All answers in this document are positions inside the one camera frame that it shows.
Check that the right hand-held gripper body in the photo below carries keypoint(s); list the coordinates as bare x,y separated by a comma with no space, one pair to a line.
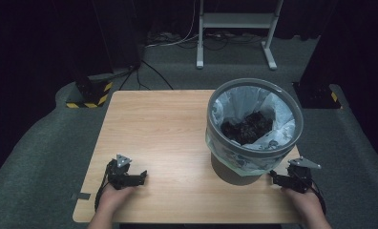
300,178

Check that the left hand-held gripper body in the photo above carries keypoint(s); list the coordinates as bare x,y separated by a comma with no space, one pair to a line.
117,174

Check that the grey ribbed trash bin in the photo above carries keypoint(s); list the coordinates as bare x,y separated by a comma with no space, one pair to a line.
233,178

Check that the person's left hand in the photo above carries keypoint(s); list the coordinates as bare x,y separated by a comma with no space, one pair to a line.
114,198

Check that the person's right hand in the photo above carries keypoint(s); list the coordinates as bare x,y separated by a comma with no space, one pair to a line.
303,203

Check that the grey tape strip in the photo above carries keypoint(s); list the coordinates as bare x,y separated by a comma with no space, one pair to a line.
82,196

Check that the dark crumpled waste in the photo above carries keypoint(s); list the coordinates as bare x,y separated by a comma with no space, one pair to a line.
247,127

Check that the black yellow striped stand base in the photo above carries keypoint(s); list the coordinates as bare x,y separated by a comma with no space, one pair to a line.
317,97
93,98

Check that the white metal stand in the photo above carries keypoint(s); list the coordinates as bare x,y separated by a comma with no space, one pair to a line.
235,19

